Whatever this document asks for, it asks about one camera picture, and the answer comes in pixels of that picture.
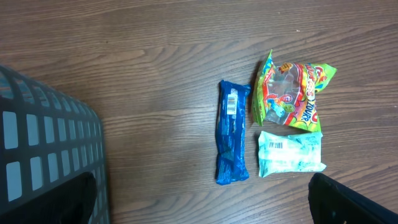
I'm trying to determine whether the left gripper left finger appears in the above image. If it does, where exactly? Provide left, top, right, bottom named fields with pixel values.
left=1, top=172, right=97, bottom=224

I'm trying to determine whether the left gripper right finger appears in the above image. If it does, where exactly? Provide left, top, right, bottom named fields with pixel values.
left=308, top=173, right=397, bottom=224

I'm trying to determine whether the light teal snack packet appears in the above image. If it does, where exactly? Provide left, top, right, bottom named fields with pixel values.
left=258, top=131, right=326, bottom=178

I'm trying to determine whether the blue snack bar wrapper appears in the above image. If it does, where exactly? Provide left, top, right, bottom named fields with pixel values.
left=215, top=80, right=251, bottom=185

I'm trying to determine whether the green Haribo gummy bag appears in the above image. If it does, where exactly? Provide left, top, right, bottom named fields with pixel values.
left=251, top=52, right=337, bottom=132

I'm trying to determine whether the grey plastic shopping basket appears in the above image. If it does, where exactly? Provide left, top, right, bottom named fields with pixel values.
left=1, top=67, right=110, bottom=223

